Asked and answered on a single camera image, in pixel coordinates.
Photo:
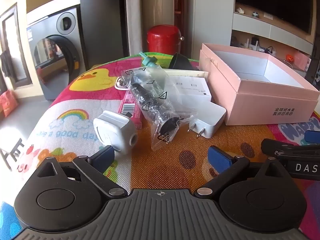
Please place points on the pink cardboard box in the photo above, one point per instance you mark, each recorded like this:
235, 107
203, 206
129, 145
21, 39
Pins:
250, 100

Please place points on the dark hanging cloth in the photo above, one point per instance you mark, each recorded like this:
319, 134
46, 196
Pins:
6, 63

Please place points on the white figurine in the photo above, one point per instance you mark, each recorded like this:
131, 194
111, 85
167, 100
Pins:
240, 10

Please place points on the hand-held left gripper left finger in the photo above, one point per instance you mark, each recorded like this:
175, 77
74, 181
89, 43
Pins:
105, 155

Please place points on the red barrel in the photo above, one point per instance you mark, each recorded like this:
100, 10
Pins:
162, 40

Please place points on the teal plastic object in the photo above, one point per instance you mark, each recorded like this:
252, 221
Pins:
150, 61

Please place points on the pink packet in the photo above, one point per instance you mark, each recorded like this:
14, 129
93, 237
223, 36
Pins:
131, 115

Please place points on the black device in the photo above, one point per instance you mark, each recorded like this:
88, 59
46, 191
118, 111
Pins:
254, 41

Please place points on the white power adapter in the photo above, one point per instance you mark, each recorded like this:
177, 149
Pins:
210, 120

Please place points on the black television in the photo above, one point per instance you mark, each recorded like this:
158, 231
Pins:
272, 0

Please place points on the white television cabinet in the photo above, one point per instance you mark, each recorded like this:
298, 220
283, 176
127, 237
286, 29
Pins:
250, 22

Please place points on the white roller with metal balls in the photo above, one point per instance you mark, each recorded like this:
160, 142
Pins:
122, 83

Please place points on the dark framed door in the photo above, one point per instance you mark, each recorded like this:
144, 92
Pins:
22, 55

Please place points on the grey white plug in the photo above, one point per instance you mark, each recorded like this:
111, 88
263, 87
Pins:
110, 130

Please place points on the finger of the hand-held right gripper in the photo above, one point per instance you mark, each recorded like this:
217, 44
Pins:
313, 137
270, 145

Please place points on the flat white box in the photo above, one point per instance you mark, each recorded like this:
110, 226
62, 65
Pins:
190, 90

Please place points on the dark grey tall cabinet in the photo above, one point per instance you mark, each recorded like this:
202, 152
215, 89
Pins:
105, 17

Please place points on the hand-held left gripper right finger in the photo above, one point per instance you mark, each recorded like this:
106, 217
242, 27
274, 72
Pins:
220, 158

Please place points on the clear bag with black tool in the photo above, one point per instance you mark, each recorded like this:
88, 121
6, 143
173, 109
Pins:
150, 97

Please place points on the pink storage box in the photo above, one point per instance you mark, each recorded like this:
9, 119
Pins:
301, 61

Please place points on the colourful printed mat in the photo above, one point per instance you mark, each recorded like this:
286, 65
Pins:
175, 160

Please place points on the orange bag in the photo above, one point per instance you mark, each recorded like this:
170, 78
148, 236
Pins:
8, 102

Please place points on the grey washing machine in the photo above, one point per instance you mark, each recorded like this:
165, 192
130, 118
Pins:
50, 25

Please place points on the orange pumpkin toy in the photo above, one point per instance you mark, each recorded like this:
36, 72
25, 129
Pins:
289, 58

